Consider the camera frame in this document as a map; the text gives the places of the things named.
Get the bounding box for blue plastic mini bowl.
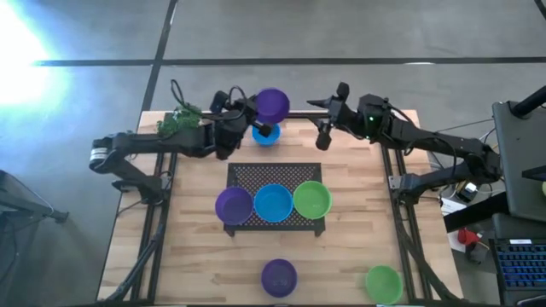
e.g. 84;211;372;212
251;121;282;148
253;183;294;223

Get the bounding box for black looped cable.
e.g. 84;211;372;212
228;84;251;106
170;78;191;113

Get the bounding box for backlit laptop keyboard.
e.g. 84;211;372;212
489;237;546;306

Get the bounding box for black round pole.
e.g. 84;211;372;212
510;84;546;119

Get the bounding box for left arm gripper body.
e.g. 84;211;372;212
212;90;274;142

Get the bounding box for white paper sheet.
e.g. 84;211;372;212
441;198;468;217

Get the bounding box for green plant in white pot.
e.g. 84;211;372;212
156;104;204;138

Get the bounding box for black aluminium frame rail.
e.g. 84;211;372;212
104;111;179;304
380;111;456;304

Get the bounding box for black diagonal bar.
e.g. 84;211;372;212
443;191;511;234

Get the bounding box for black metal stand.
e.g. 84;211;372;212
0;169;70;307

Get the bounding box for dark grey flat panel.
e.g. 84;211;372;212
492;100;546;223

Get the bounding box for purple plastic mini bowl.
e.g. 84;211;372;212
254;87;291;125
260;258;299;298
214;186;254;226

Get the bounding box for green plastic mini bowl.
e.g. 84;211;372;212
293;180;334;221
364;264;404;305

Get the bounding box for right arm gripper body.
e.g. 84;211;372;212
316;82;360;152

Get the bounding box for black perforated metal rack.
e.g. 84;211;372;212
223;162;327;238

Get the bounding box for small red object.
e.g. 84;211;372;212
457;228;481;247

